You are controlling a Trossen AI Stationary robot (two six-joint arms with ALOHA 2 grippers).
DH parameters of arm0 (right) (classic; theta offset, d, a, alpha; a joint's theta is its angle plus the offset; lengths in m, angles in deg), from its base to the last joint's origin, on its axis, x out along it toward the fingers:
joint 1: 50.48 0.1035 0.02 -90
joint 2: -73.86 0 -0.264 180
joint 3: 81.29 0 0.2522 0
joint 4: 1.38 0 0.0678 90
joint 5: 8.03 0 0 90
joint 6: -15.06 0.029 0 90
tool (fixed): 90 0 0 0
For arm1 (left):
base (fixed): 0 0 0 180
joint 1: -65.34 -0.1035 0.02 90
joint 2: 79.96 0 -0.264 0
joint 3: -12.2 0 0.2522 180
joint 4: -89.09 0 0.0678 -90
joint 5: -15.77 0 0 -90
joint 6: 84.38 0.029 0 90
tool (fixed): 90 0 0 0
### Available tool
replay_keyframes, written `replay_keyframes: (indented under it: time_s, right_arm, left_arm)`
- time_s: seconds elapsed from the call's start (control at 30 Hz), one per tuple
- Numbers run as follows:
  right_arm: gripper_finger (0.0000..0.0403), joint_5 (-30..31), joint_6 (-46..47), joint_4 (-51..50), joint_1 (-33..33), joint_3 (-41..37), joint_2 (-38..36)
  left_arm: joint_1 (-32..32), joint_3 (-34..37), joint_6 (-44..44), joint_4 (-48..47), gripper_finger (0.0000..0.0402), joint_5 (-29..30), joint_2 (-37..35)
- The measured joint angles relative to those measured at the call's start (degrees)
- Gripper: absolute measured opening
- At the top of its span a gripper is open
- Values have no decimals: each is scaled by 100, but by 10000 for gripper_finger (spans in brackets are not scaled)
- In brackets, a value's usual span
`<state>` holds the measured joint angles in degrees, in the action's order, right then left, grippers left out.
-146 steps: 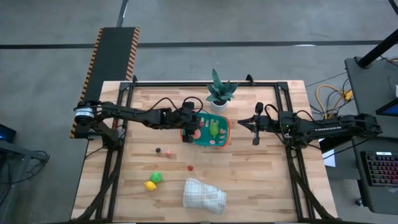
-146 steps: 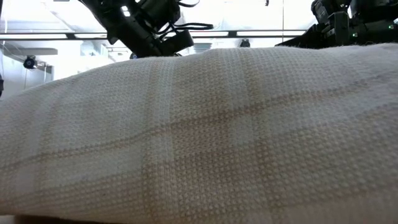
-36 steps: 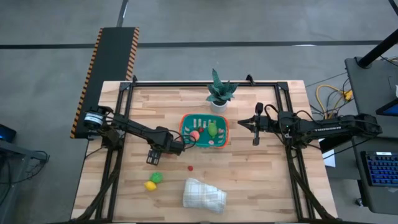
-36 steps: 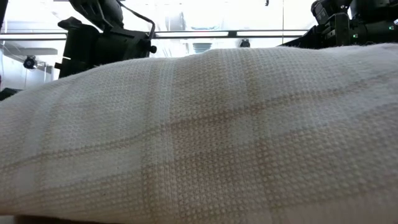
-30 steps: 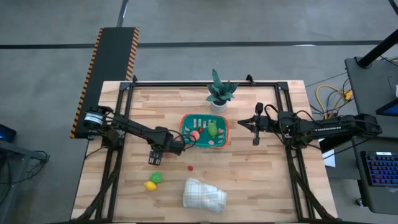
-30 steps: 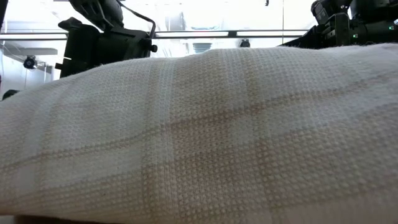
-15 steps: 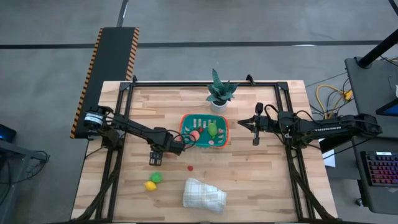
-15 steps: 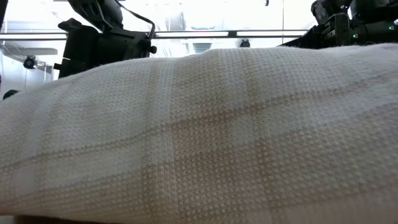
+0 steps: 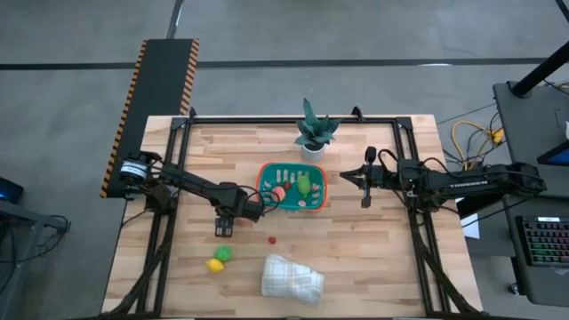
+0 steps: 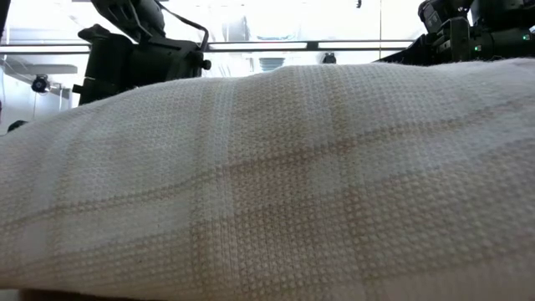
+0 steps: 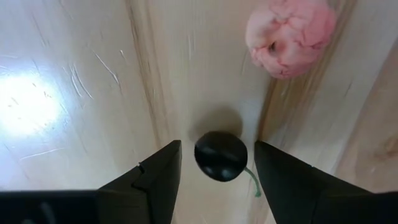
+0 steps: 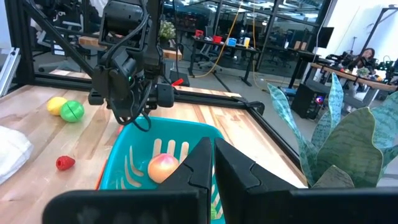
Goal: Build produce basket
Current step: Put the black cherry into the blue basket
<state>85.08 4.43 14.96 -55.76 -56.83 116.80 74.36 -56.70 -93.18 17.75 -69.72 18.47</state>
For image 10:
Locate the grey louvred vent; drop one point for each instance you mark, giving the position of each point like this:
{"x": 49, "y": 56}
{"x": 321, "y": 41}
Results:
{"x": 271, "y": 64}

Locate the small black hanging camera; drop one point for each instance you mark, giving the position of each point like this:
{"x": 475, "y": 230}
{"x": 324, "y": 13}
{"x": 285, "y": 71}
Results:
{"x": 40, "y": 83}
{"x": 329, "y": 58}

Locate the black aluminium table frame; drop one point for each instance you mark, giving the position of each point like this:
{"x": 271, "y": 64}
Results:
{"x": 311, "y": 45}

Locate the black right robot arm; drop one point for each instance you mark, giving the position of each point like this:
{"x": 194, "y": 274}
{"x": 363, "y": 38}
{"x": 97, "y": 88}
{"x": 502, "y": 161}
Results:
{"x": 501, "y": 42}

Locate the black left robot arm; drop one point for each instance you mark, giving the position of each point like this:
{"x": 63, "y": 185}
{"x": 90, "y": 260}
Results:
{"x": 142, "y": 16}

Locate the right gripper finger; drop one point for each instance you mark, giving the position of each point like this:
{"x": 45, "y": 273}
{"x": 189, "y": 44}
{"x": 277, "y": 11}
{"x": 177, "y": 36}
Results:
{"x": 418, "y": 54}

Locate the white waffle-weave cloth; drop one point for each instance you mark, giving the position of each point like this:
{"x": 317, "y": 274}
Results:
{"x": 267, "y": 188}

